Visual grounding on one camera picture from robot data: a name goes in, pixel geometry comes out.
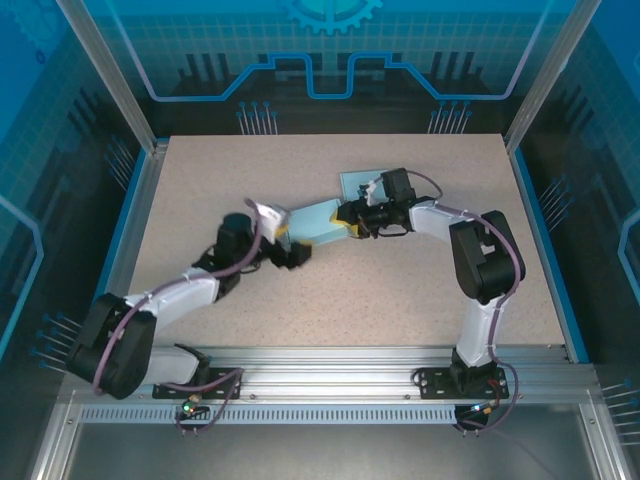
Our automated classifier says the long aluminium frame rail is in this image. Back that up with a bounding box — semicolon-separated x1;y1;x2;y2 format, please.
58;346;604;407

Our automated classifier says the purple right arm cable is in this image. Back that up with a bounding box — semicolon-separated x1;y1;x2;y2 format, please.
403;169;524;437

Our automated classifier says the blue-edged table side rail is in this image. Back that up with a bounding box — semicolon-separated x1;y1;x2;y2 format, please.
74;142;171;364
508;144;592;365

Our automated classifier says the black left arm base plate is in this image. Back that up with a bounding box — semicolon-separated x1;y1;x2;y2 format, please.
151;369;242;400

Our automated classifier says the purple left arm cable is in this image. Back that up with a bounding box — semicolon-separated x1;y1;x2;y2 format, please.
92;198;265;437

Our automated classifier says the aluminium corner post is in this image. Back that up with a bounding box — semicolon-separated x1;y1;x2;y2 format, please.
504;0;605;152
53;0;162;155

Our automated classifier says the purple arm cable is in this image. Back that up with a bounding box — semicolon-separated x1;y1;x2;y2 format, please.
92;198;265;437
403;169;524;437

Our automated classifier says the aluminium frame bar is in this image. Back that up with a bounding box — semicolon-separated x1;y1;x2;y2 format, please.
27;389;84;480
579;399;627;480

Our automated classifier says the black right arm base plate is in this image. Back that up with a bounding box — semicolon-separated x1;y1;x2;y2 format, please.
416;366;512;400

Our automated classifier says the slotted grey cable duct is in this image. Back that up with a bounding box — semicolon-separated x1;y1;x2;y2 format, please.
78;405;460;426

